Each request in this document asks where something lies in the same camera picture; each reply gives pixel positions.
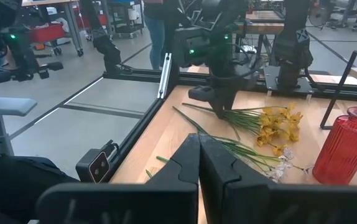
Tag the person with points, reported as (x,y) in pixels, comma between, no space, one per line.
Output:
(156,34)

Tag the black chair with grey armrest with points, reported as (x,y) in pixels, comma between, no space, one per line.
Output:
(7,105)

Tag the red ribbed glass vase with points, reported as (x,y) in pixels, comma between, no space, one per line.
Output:
(343,149)

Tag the silver aluminium frame bracket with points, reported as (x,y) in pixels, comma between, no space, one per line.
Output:
(165,74)

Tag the black aluminium table frame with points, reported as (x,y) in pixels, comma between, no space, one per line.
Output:
(141,76)

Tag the yellow artificial flower bunch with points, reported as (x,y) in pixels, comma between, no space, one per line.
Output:
(278,124)

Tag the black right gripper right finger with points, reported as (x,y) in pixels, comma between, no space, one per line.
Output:
(290,205)

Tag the black table-level camera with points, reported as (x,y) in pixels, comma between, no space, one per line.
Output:
(97,165)

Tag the black background robot station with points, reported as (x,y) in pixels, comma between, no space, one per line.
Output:
(23,59)

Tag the white artificial flower bunch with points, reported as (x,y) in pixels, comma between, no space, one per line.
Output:
(279,171)

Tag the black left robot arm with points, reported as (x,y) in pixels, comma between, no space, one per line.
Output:
(290,46)

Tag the red storage bin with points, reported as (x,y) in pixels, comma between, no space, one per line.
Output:
(46,33)

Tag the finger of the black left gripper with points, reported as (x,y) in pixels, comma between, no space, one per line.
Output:
(229,105)
(219,109)

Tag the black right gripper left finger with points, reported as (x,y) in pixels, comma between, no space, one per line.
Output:
(119,205)

